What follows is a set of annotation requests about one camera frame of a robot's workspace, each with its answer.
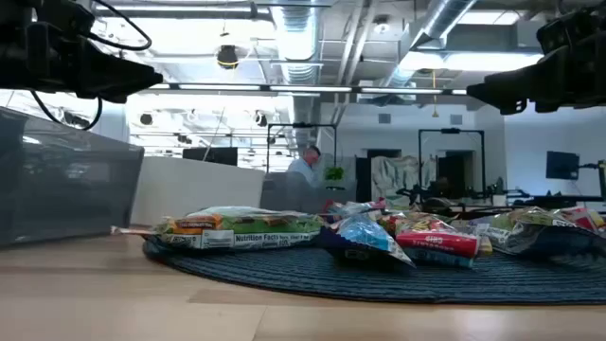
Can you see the white plastic bin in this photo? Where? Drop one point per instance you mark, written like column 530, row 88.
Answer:
column 199, row 189

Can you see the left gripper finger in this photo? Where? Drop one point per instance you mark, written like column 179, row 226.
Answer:
column 123, row 92
column 128, row 71

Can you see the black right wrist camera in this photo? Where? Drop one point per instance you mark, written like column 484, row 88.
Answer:
column 573, row 30

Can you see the long ceiling light strip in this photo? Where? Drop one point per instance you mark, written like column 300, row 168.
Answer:
column 308, row 88

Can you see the smoky grey plastic bin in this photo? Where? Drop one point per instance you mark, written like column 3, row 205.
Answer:
column 293, row 194
column 61, row 189

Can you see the black desk monitor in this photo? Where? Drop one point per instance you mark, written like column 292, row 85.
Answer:
column 210, row 156

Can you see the red granola bar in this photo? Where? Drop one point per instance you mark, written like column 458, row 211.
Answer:
column 584, row 218
column 438, row 242

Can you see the person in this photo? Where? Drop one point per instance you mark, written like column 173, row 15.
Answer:
column 303, row 168

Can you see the black metal rig frame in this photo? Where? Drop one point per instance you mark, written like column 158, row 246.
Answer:
column 450, row 130
column 303, row 125

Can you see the round dark blue woven mat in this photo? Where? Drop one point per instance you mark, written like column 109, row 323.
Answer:
column 284, row 279

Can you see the pale landscape wall hanging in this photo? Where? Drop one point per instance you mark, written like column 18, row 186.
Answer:
column 397, row 177

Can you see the ribbed silver ceiling duct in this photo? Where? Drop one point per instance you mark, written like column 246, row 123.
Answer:
column 296, row 28

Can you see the black ceiling device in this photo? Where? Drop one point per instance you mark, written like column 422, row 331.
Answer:
column 227, row 57

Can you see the black monitor on arm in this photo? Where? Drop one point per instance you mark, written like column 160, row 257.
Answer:
column 562, row 165

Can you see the multicoloured granola bar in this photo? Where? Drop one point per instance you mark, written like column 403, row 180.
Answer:
column 355, row 208

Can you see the potted green room plant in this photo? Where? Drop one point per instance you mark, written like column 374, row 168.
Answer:
column 333, row 174

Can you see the distant black robot arms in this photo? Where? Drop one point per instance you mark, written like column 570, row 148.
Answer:
column 440, row 194

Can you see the purple green chewy bar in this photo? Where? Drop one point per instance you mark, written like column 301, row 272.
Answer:
column 535, row 237

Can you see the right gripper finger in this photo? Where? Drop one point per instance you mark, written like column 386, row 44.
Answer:
column 516, row 83
column 513, row 106

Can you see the smooth silver ceiling duct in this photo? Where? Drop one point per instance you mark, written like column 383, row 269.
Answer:
column 445, row 19

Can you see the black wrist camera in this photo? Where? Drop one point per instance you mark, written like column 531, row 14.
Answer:
column 57, row 23
column 573, row 30

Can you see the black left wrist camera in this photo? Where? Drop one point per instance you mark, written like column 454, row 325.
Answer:
column 57, row 23

